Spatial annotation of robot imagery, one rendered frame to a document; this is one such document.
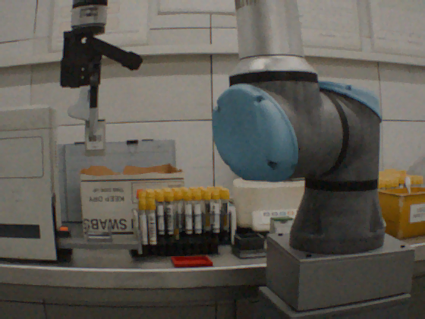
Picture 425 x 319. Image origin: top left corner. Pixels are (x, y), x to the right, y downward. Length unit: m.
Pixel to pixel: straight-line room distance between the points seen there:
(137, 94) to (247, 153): 1.07
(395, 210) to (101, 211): 0.66
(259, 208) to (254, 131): 0.77
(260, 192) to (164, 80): 0.48
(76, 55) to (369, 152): 0.60
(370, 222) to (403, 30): 1.23
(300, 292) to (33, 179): 0.57
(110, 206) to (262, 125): 0.79
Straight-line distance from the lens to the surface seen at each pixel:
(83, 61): 1.27
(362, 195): 0.95
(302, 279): 0.92
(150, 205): 1.35
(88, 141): 1.27
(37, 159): 1.26
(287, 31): 0.87
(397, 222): 1.46
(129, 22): 1.91
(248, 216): 1.60
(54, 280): 1.25
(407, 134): 2.11
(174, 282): 1.25
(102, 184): 1.55
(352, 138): 0.92
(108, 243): 1.28
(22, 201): 1.27
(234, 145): 0.86
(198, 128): 1.91
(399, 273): 0.98
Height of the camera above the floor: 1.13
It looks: 3 degrees down
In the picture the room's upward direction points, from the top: 1 degrees counter-clockwise
